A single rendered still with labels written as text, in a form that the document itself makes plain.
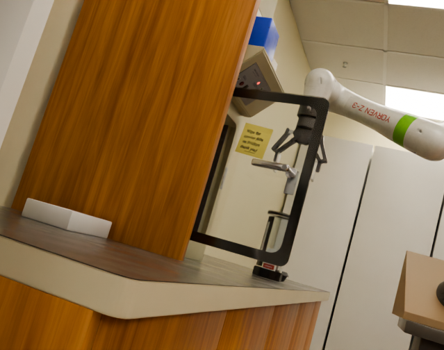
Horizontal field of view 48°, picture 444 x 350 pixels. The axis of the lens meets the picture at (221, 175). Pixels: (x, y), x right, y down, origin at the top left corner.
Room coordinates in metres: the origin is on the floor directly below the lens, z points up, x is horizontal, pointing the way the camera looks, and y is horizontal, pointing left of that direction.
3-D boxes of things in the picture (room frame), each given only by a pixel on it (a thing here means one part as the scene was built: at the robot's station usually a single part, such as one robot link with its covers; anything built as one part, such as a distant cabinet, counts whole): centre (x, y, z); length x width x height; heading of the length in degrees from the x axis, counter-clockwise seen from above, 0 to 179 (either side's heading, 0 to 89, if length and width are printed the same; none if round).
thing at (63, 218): (1.11, 0.30, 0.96); 0.16 x 0.12 x 0.04; 159
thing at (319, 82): (1.74, -0.25, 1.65); 0.13 x 0.11 x 0.14; 138
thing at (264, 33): (1.28, 0.02, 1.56); 0.10 x 0.10 x 0.09; 70
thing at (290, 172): (1.11, -0.11, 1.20); 0.10 x 0.05 x 0.03; 62
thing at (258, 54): (1.37, -0.01, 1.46); 0.32 x 0.12 x 0.10; 160
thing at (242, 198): (1.17, -0.06, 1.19); 0.30 x 0.01 x 0.40; 62
